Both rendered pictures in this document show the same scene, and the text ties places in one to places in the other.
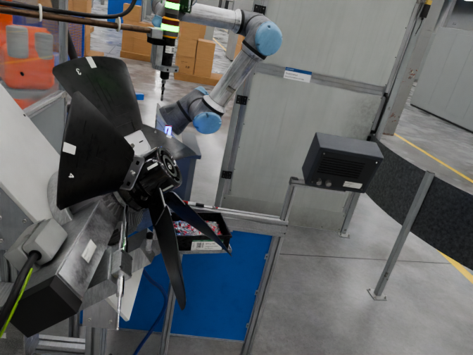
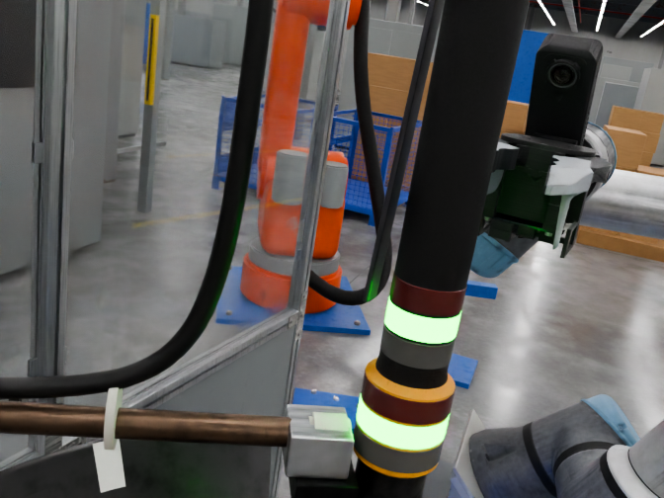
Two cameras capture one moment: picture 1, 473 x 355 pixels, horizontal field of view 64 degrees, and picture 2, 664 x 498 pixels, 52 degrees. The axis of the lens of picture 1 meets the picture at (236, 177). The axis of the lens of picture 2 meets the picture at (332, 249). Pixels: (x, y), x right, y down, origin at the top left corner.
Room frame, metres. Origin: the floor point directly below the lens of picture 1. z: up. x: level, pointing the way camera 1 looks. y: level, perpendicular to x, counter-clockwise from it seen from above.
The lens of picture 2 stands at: (0.74, 0.13, 1.73)
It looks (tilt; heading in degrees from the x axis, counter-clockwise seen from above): 17 degrees down; 32
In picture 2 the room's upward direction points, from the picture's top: 9 degrees clockwise
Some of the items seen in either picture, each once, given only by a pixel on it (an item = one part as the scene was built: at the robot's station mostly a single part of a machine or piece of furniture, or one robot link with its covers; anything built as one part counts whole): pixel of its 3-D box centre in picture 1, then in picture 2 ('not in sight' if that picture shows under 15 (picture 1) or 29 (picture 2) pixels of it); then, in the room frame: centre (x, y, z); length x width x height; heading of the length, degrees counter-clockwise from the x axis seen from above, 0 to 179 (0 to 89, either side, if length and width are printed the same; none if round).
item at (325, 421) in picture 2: not in sight; (327, 434); (0.99, 0.27, 1.54); 0.02 x 0.02 x 0.02; 43
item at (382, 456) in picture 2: (169, 32); (397, 436); (1.01, 0.24, 1.55); 0.04 x 0.04 x 0.01
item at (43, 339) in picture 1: (58, 345); not in sight; (0.85, 0.44, 0.56); 0.19 x 0.04 x 0.04; 98
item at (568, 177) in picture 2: not in sight; (560, 207); (1.20, 0.24, 1.64); 0.09 x 0.03 x 0.06; 18
